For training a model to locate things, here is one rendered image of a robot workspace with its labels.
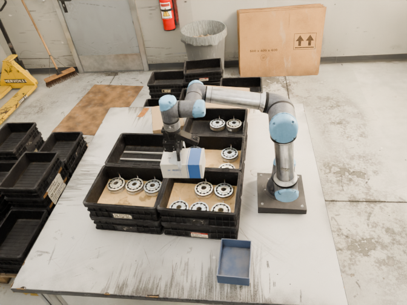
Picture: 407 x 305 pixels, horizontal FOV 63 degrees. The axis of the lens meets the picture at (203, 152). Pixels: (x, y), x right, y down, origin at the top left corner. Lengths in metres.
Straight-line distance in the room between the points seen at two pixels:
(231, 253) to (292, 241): 0.32
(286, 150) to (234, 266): 0.62
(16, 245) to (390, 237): 2.71
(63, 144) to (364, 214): 2.64
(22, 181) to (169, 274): 1.58
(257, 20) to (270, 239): 3.15
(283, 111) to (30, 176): 2.09
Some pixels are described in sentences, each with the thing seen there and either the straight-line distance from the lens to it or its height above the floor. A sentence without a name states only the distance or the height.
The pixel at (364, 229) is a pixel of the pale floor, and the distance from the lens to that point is 2.85.
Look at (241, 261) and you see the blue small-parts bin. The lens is 1.72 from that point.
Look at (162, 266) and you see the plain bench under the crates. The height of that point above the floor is 0.70.
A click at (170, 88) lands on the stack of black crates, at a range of 3.60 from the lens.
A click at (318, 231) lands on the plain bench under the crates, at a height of 0.70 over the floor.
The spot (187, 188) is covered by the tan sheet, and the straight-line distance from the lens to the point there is 1.86.
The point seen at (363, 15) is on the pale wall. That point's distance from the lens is 4.81.
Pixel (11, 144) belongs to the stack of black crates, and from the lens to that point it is 3.36.
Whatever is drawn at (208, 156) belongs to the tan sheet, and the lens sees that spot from 2.04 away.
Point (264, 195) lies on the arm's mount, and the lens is 1.91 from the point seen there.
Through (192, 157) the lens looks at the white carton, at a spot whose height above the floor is 1.14.
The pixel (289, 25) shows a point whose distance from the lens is 4.47.
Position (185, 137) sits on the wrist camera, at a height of 1.27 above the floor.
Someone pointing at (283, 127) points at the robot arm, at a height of 1.35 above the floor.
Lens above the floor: 2.18
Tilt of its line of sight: 41 degrees down
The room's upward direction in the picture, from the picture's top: 7 degrees counter-clockwise
